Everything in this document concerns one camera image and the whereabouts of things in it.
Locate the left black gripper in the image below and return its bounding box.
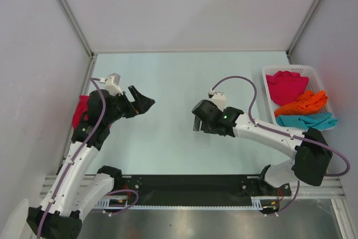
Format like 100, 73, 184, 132
103, 85, 154, 124

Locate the orange t shirt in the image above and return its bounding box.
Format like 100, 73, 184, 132
274, 90, 328, 118

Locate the white plastic basket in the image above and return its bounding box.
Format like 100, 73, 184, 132
262, 65, 334, 125

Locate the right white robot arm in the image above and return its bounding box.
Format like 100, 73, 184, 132
192, 100, 332, 195

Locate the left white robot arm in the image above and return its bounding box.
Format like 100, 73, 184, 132
26, 86, 155, 238

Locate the folded crimson t shirt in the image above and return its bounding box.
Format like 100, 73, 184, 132
72, 95, 90, 129

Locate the crimson t shirt in basket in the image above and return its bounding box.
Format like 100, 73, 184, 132
266, 71, 309, 106

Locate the teal t shirt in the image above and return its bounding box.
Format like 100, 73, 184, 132
276, 113, 338, 131

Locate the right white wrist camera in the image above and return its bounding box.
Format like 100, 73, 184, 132
208, 89, 226, 111

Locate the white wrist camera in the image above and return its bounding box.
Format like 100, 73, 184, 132
104, 73, 123, 96
208, 89, 226, 111

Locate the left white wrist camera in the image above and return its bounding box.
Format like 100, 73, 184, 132
104, 73, 123, 96

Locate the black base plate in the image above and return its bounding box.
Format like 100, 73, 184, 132
114, 175, 291, 207

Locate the aluminium frame rail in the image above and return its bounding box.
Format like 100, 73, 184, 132
39, 174, 345, 212

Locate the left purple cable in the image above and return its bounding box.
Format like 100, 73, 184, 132
36, 77, 139, 238

